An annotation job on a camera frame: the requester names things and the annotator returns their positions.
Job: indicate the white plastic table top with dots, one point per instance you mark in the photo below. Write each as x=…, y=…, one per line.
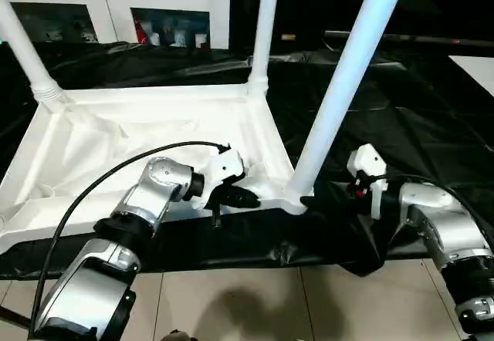
x=135, y=113

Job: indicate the white plastic table leg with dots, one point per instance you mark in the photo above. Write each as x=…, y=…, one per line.
x=264, y=28
x=347, y=67
x=27, y=48

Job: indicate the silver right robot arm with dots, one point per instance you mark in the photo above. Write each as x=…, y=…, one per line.
x=444, y=217

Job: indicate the black mat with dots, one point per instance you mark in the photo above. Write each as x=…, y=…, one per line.
x=405, y=125

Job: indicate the white textured jar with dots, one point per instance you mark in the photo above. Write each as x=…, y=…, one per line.
x=179, y=38

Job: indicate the small tan label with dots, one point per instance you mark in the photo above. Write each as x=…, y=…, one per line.
x=288, y=37

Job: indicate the white cup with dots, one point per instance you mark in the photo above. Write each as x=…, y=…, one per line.
x=154, y=39

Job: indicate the white flat panel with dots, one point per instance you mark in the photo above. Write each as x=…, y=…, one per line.
x=474, y=73

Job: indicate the dark metal rod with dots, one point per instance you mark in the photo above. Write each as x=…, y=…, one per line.
x=424, y=39

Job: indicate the red bottle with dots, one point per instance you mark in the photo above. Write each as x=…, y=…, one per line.
x=141, y=30

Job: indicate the black backdrop cloth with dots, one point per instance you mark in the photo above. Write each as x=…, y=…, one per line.
x=328, y=1

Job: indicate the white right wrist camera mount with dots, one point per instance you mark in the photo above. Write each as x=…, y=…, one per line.
x=366, y=159

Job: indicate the black table frame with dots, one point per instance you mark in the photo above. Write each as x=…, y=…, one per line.
x=15, y=316

